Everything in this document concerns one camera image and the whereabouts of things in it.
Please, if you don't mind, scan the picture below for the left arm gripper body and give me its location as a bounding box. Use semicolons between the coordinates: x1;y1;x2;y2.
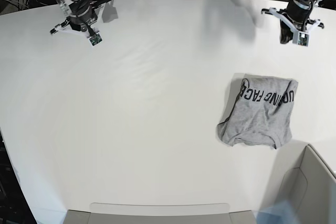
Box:
261;0;324;44

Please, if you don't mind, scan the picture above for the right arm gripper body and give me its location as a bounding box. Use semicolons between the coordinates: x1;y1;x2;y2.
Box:
50;6;101;38

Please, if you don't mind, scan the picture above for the grey T-shirt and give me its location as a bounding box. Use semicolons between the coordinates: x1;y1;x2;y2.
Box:
217;75;299;149

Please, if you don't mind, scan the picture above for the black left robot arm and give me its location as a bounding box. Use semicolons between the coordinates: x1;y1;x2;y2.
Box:
261;0;324;47

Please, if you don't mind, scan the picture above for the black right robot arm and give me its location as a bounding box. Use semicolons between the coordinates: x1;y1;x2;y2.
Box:
50;0;105;46

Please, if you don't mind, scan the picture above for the beige storage bin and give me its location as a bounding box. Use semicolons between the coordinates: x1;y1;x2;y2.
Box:
276;145;335;223

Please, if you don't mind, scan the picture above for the blue translucent object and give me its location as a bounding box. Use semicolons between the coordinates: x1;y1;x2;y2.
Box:
254;200;300;224

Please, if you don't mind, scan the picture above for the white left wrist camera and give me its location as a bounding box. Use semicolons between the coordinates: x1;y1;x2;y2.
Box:
292;31;310;47

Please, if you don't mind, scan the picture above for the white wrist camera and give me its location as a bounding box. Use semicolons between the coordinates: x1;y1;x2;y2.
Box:
292;31;310;47
88;33;102;46

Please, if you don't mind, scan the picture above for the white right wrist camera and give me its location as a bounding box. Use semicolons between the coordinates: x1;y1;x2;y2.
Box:
88;33;102;46

